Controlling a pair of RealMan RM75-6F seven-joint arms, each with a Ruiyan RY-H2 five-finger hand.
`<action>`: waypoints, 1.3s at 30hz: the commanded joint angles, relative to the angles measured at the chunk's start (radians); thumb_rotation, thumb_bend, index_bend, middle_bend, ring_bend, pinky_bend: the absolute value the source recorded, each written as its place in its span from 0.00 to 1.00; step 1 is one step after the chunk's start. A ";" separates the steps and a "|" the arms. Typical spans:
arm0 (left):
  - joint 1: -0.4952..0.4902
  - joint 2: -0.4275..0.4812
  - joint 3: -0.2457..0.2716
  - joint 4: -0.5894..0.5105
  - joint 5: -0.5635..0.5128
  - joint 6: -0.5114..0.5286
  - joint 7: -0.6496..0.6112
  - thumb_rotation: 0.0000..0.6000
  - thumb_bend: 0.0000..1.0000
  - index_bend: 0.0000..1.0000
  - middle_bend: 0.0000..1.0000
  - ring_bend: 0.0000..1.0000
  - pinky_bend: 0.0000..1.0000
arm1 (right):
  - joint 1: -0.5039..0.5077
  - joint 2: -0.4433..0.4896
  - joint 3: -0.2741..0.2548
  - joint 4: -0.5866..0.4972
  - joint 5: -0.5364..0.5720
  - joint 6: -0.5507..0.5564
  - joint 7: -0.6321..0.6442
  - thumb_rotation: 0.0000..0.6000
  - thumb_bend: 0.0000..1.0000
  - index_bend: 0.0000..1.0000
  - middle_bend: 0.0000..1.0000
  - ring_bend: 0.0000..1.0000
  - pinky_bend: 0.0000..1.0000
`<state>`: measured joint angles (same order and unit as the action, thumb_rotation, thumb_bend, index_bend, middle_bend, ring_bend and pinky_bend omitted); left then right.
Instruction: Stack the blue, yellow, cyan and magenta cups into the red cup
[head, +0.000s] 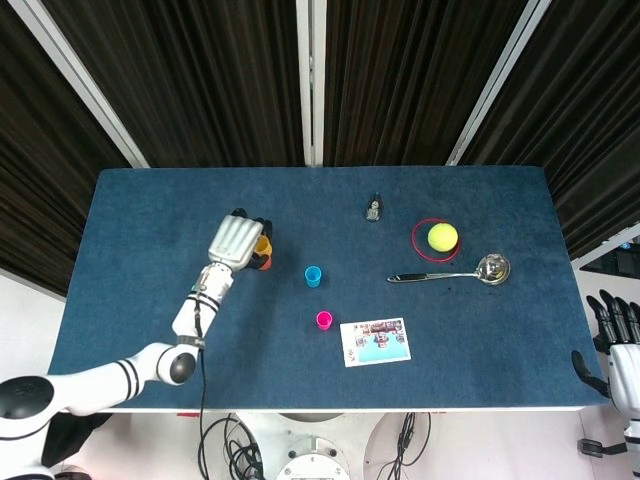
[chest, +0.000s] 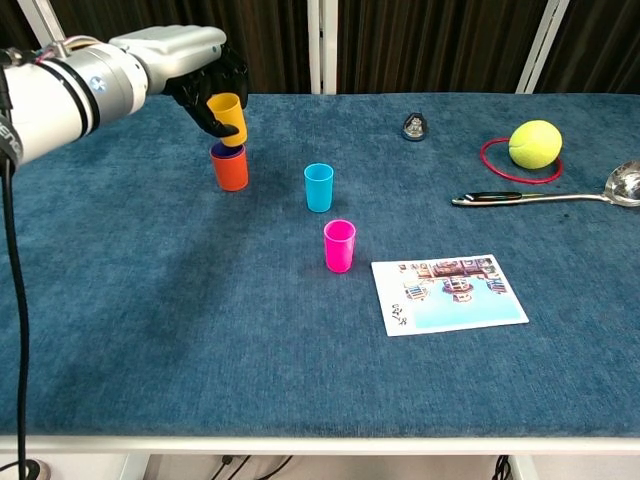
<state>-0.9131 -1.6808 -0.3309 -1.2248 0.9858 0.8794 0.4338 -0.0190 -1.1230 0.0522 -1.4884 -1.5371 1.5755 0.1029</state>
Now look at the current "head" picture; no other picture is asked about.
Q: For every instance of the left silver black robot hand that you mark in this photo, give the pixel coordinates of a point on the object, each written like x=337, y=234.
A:
x=232, y=242

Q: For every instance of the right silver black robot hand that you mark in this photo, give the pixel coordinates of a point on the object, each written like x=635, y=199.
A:
x=627, y=370

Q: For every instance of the yellow plastic cup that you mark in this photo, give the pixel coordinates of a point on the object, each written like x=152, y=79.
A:
x=263, y=245

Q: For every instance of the light blue plastic cup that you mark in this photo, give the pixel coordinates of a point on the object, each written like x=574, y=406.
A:
x=312, y=277

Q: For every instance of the pink plastic cup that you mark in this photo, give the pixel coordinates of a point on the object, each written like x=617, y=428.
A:
x=323, y=320

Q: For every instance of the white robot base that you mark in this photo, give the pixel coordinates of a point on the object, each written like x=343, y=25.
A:
x=310, y=450

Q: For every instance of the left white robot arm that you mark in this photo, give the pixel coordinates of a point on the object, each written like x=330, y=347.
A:
x=90, y=382

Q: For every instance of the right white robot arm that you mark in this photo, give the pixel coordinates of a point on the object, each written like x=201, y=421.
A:
x=632, y=440

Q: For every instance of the orange plastic cup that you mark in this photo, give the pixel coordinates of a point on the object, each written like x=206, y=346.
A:
x=267, y=262

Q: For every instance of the dark screen panel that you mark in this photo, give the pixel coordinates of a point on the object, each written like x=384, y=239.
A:
x=627, y=260

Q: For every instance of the blue table cloth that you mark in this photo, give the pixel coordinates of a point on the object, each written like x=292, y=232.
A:
x=350, y=190

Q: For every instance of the small metal clip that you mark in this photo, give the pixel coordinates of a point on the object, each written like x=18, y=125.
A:
x=372, y=210

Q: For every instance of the dark brown pleated curtain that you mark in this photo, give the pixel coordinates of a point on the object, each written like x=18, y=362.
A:
x=410, y=80
x=200, y=80
x=45, y=165
x=590, y=125

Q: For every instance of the metal ladle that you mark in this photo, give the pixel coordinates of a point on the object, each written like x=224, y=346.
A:
x=492, y=270

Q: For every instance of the printed picture card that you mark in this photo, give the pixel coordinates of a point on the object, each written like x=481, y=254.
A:
x=375, y=342

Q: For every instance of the red sticker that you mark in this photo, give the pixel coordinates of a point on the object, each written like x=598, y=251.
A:
x=187, y=414

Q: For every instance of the yellow tennis ball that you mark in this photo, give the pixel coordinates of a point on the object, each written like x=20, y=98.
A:
x=442, y=237

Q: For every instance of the black fabric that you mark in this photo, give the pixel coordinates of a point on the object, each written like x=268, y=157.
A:
x=70, y=435

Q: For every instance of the black clamp bracket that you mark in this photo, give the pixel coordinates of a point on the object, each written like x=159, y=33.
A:
x=592, y=446

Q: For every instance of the white metal frame post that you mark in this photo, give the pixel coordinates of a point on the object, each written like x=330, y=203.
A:
x=85, y=85
x=311, y=80
x=495, y=85

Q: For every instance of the white table frame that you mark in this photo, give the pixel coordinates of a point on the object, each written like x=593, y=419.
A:
x=350, y=410

